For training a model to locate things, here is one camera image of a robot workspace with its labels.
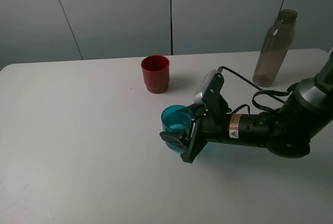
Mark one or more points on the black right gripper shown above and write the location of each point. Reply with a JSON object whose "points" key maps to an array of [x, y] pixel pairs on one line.
{"points": [[209, 123]]}

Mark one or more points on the teal translucent plastic cup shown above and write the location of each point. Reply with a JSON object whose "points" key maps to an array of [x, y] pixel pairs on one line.
{"points": [[177, 119]]}

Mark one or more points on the smoky translucent water bottle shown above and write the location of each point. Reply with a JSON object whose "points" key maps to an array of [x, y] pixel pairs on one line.
{"points": [[276, 44]]}

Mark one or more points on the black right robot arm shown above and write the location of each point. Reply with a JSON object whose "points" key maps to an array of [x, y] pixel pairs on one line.
{"points": [[286, 131]]}

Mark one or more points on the red plastic cup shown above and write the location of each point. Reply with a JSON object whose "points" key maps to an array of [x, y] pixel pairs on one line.
{"points": [[156, 73]]}

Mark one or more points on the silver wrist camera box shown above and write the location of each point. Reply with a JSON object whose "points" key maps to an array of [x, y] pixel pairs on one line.
{"points": [[198, 96]]}

